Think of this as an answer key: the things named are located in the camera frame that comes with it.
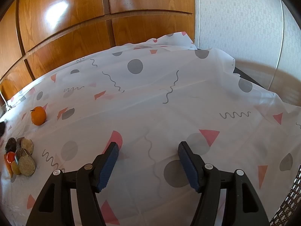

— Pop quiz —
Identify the woven cane chair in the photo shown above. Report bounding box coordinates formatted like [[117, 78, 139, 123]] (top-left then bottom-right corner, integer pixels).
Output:
[[270, 167, 301, 226]]

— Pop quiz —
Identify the small orange carrot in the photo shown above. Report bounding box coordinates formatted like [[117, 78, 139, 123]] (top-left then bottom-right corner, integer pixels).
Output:
[[4, 154, 13, 178]]

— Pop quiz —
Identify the orange with stem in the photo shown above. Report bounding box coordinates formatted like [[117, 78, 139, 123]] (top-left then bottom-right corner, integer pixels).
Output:
[[30, 106, 47, 126]]

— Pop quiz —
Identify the red tomato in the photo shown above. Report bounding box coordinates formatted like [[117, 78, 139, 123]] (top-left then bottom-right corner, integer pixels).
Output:
[[6, 152, 15, 164]]

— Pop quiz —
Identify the dark cut eggplant piece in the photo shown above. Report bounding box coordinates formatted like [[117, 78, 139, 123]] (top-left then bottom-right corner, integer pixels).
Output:
[[16, 137, 34, 155]]

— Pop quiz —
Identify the dark brown wrinkled fruit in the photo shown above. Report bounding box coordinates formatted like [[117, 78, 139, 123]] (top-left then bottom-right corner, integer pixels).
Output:
[[0, 121, 6, 137]]

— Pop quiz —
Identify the white patterned tablecloth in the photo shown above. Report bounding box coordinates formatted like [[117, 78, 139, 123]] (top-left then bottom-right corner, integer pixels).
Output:
[[1, 32, 300, 225]]

